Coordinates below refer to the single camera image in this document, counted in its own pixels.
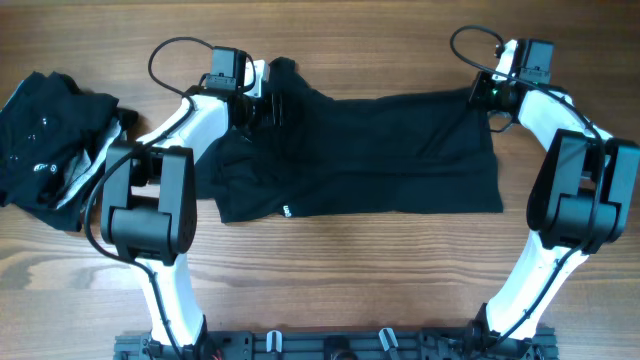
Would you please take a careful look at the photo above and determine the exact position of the black t-shirt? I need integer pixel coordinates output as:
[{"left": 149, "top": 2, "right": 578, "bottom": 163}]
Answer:
[{"left": 195, "top": 57, "right": 503, "bottom": 223}]

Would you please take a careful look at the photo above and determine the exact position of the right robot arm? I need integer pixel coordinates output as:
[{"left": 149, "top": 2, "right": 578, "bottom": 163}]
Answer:
[{"left": 464, "top": 39, "right": 639, "bottom": 358}]

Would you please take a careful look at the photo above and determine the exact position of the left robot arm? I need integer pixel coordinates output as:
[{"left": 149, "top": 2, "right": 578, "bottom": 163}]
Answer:
[{"left": 100, "top": 47, "right": 270, "bottom": 359}]

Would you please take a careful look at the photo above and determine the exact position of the folded black shirt on pile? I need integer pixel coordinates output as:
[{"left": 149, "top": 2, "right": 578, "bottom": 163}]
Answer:
[{"left": 1, "top": 72, "right": 118, "bottom": 207}]

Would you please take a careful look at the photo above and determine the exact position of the left black camera cable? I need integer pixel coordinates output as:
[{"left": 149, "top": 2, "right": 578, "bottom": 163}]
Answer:
[{"left": 82, "top": 35, "right": 221, "bottom": 359}]

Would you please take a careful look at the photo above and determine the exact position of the left white rail clip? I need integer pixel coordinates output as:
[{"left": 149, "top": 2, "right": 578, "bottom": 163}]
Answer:
[{"left": 265, "top": 330, "right": 283, "bottom": 353}]

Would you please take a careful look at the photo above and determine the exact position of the white rail clip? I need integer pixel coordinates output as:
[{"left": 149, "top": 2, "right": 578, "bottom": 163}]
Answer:
[
  {"left": 378, "top": 327, "right": 400, "bottom": 360},
  {"left": 265, "top": 330, "right": 283, "bottom": 353}
]

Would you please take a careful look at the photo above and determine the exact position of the right white rail clip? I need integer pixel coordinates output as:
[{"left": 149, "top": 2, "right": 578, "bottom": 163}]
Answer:
[{"left": 378, "top": 327, "right": 400, "bottom": 360}]

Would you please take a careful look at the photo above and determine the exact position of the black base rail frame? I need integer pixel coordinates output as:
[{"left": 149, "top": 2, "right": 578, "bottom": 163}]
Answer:
[{"left": 114, "top": 328, "right": 560, "bottom": 360}]

